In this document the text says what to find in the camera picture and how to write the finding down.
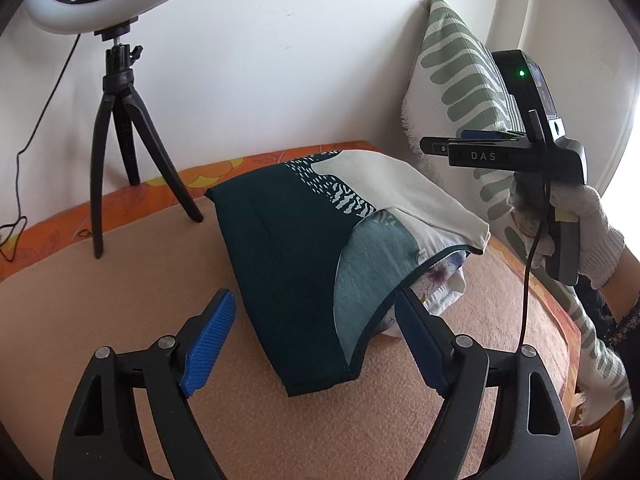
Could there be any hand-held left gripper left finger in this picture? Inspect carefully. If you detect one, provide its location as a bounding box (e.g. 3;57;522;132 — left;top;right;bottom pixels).
52;288;237;480

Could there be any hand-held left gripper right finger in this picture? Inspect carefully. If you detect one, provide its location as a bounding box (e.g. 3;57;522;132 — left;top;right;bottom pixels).
394;287;582;480

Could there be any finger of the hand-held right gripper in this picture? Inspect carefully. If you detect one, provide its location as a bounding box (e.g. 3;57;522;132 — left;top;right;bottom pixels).
420;135;452;156
460;129;526;142

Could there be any dark green printed garment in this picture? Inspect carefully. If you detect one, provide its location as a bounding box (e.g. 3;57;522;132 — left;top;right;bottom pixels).
205;149;491;398

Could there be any person's right forearm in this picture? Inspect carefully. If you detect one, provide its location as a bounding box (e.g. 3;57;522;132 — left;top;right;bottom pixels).
592;247;640;351

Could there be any person's right hand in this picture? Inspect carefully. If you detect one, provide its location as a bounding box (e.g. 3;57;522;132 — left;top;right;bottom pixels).
509;180;626;291

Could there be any floral white inner pillow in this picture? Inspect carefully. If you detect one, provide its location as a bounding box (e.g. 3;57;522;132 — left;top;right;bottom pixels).
385;252;471;341

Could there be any green leaf print pillow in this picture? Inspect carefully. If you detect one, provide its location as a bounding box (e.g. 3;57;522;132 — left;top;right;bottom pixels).
400;0;631;428

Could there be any peach blanket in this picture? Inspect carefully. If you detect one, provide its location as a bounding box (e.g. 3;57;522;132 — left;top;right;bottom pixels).
0;195;573;480

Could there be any orange floral bedsheet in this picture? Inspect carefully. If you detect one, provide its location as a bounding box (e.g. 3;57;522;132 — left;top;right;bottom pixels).
0;140;571;411

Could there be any brown wooden furniture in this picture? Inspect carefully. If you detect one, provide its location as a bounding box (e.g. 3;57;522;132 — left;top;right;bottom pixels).
572;400;628;480

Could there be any black tabletop tripod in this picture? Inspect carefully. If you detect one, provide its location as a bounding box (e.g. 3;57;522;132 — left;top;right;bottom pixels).
91;16;205;260

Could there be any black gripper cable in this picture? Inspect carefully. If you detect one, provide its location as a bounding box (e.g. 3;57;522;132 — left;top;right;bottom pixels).
517;110;553;348

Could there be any thin black cable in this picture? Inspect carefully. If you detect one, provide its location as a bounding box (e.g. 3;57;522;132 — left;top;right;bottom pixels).
0;35;81;263

